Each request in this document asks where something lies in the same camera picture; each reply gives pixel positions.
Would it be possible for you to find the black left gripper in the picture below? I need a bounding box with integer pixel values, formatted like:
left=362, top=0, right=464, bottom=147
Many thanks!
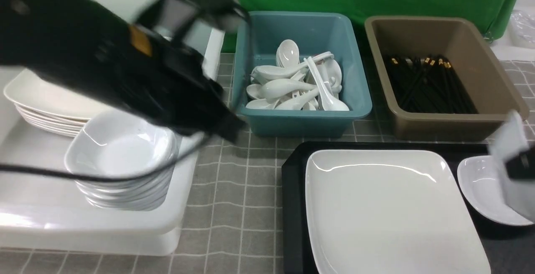
left=122, top=27, right=245, bottom=142

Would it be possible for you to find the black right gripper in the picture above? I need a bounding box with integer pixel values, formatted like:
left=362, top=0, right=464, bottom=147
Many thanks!
left=505, top=146, right=535, bottom=180

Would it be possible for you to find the white shallow bowl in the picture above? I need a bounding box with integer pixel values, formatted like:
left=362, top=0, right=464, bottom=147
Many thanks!
left=488, top=110, right=535, bottom=221
left=456, top=155, right=534, bottom=227

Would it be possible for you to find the large white square plate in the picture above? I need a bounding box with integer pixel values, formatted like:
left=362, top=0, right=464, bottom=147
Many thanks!
left=305, top=149, right=491, bottom=274

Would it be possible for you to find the white ceramic soup spoon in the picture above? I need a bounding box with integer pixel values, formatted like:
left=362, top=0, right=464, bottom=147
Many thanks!
left=303, top=57, right=350, bottom=111

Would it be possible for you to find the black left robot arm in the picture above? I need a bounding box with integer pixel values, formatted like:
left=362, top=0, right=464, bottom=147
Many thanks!
left=0, top=0, right=247, bottom=142

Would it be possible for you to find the black serving tray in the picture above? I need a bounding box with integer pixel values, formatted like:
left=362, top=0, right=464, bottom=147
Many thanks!
left=281, top=141, right=535, bottom=274

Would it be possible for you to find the stack of white bowls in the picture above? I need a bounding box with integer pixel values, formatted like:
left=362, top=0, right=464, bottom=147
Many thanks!
left=64, top=110, right=182, bottom=211

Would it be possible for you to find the stack of white square plates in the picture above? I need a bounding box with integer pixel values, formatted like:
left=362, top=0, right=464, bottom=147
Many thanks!
left=3, top=69, right=110, bottom=137

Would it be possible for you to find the pile of black chopsticks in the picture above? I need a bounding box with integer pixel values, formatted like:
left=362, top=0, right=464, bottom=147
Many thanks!
left=383, top=54, right=478, bottom=114

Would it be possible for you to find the brown plastic bin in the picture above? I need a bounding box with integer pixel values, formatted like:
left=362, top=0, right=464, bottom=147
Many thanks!
left=365, top=15, right=529, bottom=142

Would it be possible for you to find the pile of white spoons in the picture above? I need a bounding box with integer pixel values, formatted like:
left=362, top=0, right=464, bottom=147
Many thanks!
left=246, top=39, right=343, bottom=110

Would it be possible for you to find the teal plastic bin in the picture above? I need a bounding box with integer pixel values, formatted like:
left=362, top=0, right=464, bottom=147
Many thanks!
left=232, top=11, right=372, bottom=138

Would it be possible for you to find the large white plastic tub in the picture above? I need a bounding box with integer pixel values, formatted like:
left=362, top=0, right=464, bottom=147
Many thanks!
left=0, top=0, right=226, bottom=256

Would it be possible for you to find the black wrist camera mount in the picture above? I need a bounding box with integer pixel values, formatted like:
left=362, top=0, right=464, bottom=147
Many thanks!
left=135, top=0, right=252, bottom=49

